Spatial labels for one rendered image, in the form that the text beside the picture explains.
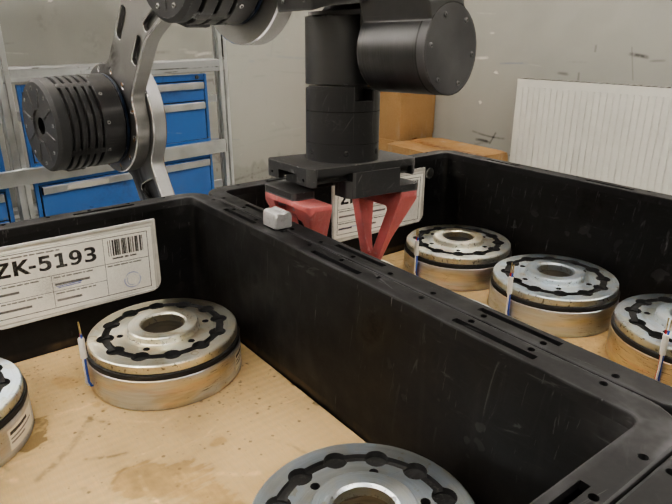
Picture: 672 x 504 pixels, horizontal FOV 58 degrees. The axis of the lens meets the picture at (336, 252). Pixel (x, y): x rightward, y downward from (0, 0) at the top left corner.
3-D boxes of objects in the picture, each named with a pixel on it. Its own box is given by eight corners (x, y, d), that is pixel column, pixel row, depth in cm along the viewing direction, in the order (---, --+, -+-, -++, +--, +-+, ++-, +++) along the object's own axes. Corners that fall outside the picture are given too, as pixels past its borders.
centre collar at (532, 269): (511, 272, 52) (512, 266, 51) (549, 261, 54) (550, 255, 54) (559, 293, 48) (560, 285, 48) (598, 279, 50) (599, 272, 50)
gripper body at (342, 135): (416, 180, 48) (421, 85, 46) (311, 196, 43) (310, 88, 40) (366, 168, 53) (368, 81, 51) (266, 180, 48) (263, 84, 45)
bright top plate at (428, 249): (385, 241, 60) (385, 235, 60) (457, 223, 66) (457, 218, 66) (458, 273, 53) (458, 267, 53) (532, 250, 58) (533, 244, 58)
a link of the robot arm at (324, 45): (343, 5, 48) (288, 1, 44) (411, 1, 43) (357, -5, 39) (342, 95, 50) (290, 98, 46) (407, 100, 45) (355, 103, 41)
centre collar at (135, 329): (116, 327, 42) (115, 319, 42) (181, 308, 45) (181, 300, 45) (142, 355, 39) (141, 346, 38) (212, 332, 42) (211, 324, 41)
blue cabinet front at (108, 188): (44, 247, 214) (14, 85, 194) (214, 207, 261) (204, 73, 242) (47, 249, 212) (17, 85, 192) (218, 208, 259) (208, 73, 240)
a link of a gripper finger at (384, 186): (415, 274, 51) (421, 164, 48) (348, 292, 47) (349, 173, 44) (365, 253, 56) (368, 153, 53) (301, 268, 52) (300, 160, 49)
